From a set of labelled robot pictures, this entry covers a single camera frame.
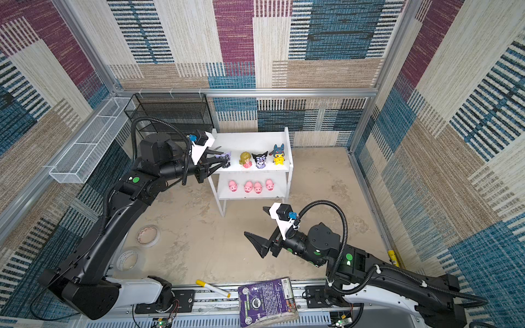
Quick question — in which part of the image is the pink pig toy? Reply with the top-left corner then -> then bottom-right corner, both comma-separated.
228,180 -> 238,192
265,179 -> 275,191
254,182 -> 263,194
244,180 -> 254,194

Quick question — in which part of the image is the doll toy figure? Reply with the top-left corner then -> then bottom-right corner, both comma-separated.
239,152 -> 252,169

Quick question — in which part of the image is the black purple Kuromi figurine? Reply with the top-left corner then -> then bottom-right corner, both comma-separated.
252,152 -> 268,169

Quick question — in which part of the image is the yellow toy figure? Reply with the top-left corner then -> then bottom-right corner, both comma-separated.
269,143 -> 285,165

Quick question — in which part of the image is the purple toy figure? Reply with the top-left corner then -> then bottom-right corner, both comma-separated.
217,152 -> 231,165

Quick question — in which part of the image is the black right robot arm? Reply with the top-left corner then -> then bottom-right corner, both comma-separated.
244,200 -> 467,327

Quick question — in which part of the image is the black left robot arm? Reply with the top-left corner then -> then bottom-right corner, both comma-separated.
38,131 -> 227,320

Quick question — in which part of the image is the white two-tier shelf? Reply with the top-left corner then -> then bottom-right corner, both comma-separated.
208,128 -> 294,216

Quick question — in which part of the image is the purple toy package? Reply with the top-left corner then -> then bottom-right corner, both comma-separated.
238,277 -> 299,327

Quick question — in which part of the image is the yellow white marker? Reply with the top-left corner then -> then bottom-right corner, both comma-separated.
196,280 -> 231,299

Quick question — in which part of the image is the clear tape roll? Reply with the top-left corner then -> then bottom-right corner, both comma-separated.
136,225 -> 161,248
115,249 -> 141,272

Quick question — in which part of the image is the yellow small bottle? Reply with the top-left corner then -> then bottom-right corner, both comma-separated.
388,250 -> 400,267

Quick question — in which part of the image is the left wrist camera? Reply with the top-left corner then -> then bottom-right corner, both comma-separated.
188,130 -> 215,165

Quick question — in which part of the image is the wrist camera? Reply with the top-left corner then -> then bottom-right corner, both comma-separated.
188,130 -> 215,165
272,202 -> 300,239

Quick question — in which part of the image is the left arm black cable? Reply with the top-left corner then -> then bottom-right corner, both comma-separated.
98,116 -> 194,230

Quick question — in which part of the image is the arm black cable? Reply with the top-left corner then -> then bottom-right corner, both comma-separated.
98,116 -> 194,230
293,200 -> 489,308

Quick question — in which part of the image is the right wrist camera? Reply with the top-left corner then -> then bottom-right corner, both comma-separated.
272,202 -> 300,239

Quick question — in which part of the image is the black wire mesh shelf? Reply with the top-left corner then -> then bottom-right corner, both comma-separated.
121,93 -> 214,137

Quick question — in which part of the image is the white wire mesh basket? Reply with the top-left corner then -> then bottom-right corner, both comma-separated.
49,97 -> 129,184

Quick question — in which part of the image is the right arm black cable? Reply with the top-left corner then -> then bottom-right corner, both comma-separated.
293,200 -> 489,308

